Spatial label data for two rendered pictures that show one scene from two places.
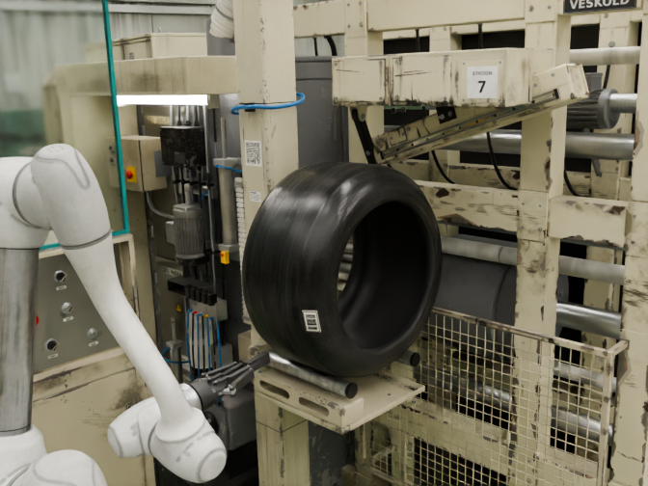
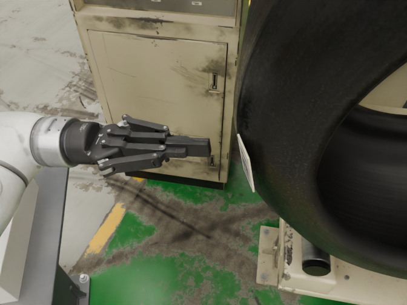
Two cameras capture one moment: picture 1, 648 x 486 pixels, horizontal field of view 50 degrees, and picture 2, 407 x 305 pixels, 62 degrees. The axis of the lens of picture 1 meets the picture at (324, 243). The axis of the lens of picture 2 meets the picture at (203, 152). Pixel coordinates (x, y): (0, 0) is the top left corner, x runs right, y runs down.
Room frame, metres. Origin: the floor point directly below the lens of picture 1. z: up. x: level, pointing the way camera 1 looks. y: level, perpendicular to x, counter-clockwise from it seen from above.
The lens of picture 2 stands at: (1.48, -0.13, 1.43)
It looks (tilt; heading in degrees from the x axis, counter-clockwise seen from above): 49 degrees down; 55
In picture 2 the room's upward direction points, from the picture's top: straight up
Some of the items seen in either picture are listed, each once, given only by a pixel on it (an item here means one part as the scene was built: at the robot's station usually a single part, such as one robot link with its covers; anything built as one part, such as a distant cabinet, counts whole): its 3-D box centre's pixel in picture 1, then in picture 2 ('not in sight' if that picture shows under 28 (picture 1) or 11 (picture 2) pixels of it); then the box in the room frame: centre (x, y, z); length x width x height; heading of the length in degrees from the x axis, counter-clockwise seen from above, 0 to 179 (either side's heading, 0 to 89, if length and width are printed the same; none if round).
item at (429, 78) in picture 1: (435, 79); not in sight; (2.09, -0.34, 1.71); 0.61 x 0.25 x 0.15; 45
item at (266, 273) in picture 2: not in sight; (289, 256); (2.14, 0.16, 0.02); 0.27 x 0.27 x 0.04; 45
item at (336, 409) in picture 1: (307, 393); (305, 199); (1.87, 0.06, 0.84); 0.36 x 0.09 x 0.06; 45
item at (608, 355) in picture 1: (465, 419); not in sight; (2.04, -0.43, 0.65); 0.90 x 0.02 x 0.70; 45
